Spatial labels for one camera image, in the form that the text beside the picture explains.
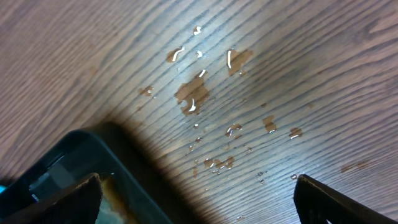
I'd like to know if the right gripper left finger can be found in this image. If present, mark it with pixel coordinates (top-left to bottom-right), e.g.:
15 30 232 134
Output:
1 173 103 224

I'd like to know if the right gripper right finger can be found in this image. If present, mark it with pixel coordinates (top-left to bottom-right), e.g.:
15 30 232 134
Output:
294 174 397 224

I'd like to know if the black plastic tray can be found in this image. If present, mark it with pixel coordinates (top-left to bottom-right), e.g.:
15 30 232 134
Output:
1 131 178 223

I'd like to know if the green yellow sponge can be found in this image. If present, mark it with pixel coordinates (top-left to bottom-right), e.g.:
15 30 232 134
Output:
96 176 139 224

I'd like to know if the teal plastic tray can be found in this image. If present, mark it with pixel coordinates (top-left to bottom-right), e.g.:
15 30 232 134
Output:
0 185 6 193

